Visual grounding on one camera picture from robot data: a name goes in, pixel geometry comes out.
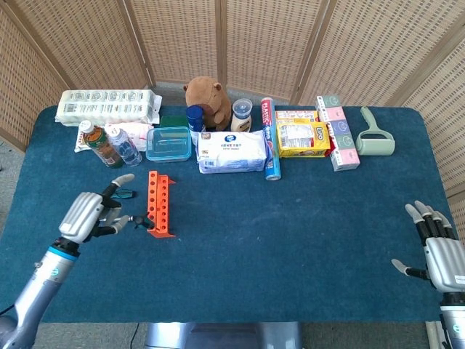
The pale green lint roller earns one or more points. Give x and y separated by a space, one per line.
374 145

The wicker folding screen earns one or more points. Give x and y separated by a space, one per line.
254 43

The clear water bottle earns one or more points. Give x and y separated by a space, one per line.
125 147

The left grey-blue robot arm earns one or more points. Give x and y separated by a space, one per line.
40 287

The red and yellow snack box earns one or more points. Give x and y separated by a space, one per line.
296 115

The orange screwdriver rack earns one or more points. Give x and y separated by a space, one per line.
160 211

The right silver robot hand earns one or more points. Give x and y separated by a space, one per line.
447 265

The blue and white spray can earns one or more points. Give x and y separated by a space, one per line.
195 118

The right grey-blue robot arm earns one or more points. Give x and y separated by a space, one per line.
454 323

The brown capybara plush toy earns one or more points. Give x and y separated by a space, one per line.
210 98

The green tea bottle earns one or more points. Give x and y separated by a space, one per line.
103 145

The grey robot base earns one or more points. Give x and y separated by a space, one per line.
218 336

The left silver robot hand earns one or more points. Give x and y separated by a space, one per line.
80 214

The blue carpet table cover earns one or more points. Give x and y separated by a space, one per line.
272 236

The blue plastic wrap roll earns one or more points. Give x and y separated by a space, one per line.
270 145

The white sauce bottle clear cap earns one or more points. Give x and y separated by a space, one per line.
241 121

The clear container with blue lid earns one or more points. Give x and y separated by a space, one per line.
169 143

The white and pink snack bag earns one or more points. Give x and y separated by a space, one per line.
140 132

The white wet wipes pack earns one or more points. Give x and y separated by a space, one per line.
232 152

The yellow Lipo biscuit bag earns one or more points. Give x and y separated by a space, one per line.
301 140

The dark green flat box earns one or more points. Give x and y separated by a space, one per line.
174 121

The white egg carton package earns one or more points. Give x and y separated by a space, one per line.
105 105

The pastel tissue box pack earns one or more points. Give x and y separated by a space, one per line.
341 145

